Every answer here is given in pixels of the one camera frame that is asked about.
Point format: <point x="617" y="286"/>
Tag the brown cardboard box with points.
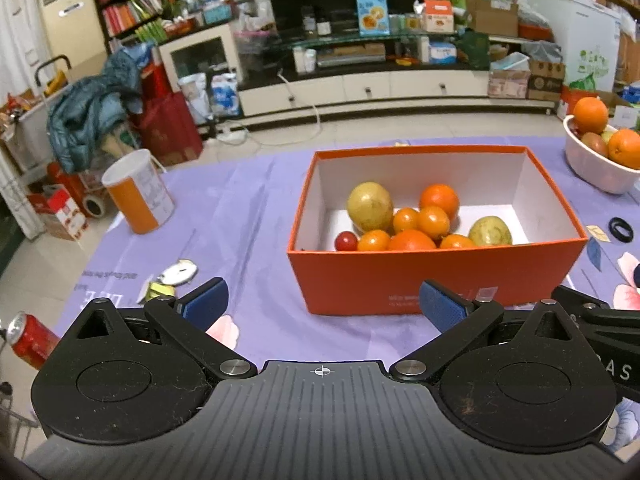
<point x="492" y="20"/>

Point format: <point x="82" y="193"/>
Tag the black bookshelf with books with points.
<point x="125" y="10"/>

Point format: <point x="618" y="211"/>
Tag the standing air conditioner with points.
<point x="75" y="25"/>

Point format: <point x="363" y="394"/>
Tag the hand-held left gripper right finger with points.
<point x="442" y="305"/>

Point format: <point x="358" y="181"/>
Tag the dark green bag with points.
<point x="474" y="50"/>

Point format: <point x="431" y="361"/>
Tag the blue white box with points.
<point x="443" y="53"/>

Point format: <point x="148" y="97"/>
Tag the white chest freezer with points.
<point x="575" y="25"/>

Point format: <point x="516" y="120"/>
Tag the blue snack bag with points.
<point x="372" y="15"/>

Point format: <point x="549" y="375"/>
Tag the large orange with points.
<point x="625" y="147"/>
<point x="590" y="115"/>

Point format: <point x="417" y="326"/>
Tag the green fruit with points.
<point x="607" y="136"/>

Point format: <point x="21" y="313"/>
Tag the brown kiwi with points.
<point x="594" y="144"/>

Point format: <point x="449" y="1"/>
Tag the white TV stand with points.
<point x="325" y="92"/>

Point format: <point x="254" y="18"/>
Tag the white glass-door cabinet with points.
<point x="200" y="32"/>

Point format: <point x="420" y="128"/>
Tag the orange white canister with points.
<point x="140" y="200"/>

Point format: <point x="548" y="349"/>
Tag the red bag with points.
<point x="167" y="130"/>

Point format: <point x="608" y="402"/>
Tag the orange mandarin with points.
<point x="439" y="201"/>
<point x="411" y="241"/>

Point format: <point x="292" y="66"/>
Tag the white colander bowl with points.
<point x="595" y="170"/>

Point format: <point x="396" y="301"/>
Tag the white power strip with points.
<point x="232" y="135"/>

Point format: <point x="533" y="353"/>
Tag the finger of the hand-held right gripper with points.
<point x="595" y="310"/>

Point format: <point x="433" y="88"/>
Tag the orange white carton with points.
<point x="438" y="17"/>

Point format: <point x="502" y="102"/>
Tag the yellow tape measure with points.
<point x="162" y="291"/>

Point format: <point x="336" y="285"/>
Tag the white round disc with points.
<point x="177" y="272"/>

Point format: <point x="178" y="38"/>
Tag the white curtain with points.
<point x="15" y="60"/>

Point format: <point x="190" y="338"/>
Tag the brown tape roll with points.
<point x="94" y="206"/>

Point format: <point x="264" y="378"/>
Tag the red soda can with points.
<point x="35" y="342"/>

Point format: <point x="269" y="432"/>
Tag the blue jacket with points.
<point x="85" y="110"/>

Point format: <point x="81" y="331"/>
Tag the orange cardboard box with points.
<point x="400" y="280"/>

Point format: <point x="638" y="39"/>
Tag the small orange tangerine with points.
<point x="374" y="241"/>
<point x="405" y="220"/>
<point x="457" y="241"/>
<point x="433" y="222"/>

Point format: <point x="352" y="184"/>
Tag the blue white sack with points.
<point x="226" y="95"/>

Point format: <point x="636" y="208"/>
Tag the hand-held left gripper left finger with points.
<point x="205" y="300"/>

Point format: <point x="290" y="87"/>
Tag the dark jar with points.
<point x="308" y="22"/>

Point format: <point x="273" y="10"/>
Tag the black metal trolley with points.
<point x="52" y="60"/>

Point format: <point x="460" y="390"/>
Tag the purple floral tablecloth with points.
<point x="240" y="220"/>

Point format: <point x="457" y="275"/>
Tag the red white box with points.
<point x="60" y="215"/>

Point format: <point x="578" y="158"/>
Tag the clear plastic container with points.
<point x="509" y="62"/>

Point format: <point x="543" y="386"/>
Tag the silver media player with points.
<point x="350" y="56"/>

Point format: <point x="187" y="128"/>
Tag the red tomato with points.
<point x="346" y="241"/>

